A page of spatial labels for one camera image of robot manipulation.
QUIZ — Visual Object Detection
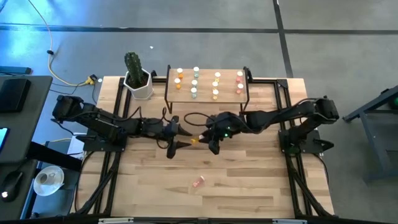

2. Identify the black aluminium table frame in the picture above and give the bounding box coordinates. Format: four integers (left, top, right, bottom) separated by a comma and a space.
73, 76, 336, 224

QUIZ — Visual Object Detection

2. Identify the black flat bar device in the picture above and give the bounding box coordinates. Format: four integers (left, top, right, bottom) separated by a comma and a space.
0, 65, 32, 75

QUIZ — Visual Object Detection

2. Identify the yellow extension cord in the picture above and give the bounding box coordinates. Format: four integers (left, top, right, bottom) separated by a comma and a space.
27, 0, 98, 87

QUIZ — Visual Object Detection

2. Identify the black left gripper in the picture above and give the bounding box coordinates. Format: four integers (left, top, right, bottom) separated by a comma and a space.
154, 115, 193, 160

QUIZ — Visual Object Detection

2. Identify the wooden shelf black metal frame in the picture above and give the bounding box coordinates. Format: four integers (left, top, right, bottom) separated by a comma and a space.
164, 64, 253, 115

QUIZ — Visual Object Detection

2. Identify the black computer mouse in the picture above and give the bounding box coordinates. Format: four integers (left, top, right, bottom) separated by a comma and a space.
0, 170, 24, 203

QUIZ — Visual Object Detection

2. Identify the white hexagonal plant pot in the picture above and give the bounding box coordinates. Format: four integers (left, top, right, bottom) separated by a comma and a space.
123, 68, 155, 100

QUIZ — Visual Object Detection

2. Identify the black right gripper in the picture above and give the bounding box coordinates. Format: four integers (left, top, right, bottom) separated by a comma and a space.
198, 113, 243, 156

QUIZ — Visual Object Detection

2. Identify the white paper sheet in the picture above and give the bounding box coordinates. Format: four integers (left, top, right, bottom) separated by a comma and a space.
67, 132, 88, 159

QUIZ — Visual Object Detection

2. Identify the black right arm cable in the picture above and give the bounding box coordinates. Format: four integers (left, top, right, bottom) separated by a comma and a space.
183, 111, 218, 128

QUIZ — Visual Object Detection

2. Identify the blue-grey metal table frame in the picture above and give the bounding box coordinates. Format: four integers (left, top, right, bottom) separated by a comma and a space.
341, 83, 398, 183

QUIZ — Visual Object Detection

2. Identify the silver metal bracket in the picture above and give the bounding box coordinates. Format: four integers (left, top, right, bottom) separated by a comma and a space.
272, 218, 308, 224
98, 217, 134, 224

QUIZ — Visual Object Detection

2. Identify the dark grey desk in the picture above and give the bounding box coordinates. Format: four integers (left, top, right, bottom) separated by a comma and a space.
0, 159, 39, 222
0, 75, 53, 164

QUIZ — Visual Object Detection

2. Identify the smartphone with lit screen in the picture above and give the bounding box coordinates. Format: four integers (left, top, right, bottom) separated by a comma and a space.
0, 127, 9, 153

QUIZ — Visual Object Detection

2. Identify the black rectangular device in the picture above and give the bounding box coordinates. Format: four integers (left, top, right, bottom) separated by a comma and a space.
0, 78, 32, 113

